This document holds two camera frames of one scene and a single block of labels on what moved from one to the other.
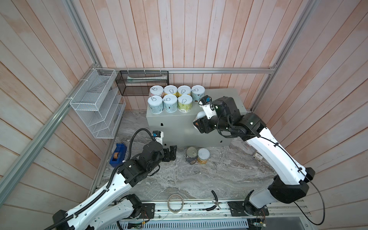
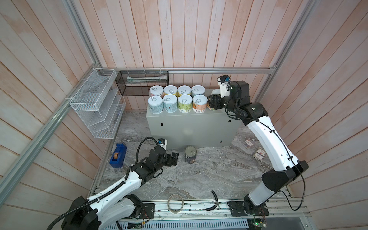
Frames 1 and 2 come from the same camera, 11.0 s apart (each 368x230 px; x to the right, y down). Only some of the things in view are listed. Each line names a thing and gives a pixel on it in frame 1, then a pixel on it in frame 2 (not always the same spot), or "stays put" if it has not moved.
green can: x=185 y=103 stays put
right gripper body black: x=209 y=125 -> x=219 y=104
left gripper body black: x=164 y=156 -> x=166 y=161
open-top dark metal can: x=191 y=153 stays put
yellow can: x=184 y=90 stays put
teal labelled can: x=156 y=104 stays put
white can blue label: x=156 y=90 stays put
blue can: x=170 y=103 stays put
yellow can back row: x=203 y=155 -> x=214 y=92
